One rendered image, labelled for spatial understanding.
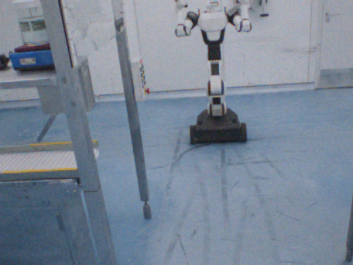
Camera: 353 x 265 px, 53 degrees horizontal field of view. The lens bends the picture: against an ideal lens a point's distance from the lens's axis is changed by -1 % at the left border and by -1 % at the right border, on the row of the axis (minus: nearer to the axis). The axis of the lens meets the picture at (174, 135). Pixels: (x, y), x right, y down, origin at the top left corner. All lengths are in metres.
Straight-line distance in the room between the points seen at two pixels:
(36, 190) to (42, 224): 0.23
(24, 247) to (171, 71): 3.84
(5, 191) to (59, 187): 0.25
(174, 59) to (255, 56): 1.15
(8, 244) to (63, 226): 0.32
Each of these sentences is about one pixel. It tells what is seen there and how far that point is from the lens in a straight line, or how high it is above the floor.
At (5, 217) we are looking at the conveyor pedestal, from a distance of 1.89.
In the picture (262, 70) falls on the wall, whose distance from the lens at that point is 5.32.
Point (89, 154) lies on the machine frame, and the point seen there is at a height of 1.04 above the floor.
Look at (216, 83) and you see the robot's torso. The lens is 3.61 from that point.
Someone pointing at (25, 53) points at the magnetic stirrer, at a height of 1.42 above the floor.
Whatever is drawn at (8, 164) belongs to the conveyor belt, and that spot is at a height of 0.91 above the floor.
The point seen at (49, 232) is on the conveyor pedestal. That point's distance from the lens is 1.85.
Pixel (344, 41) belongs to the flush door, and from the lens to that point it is 5.49.
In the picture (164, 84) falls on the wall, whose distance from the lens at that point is 5.36.
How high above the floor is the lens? 1.63
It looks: 24 degrees down
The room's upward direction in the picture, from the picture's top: 6 degrees counter-clockwise
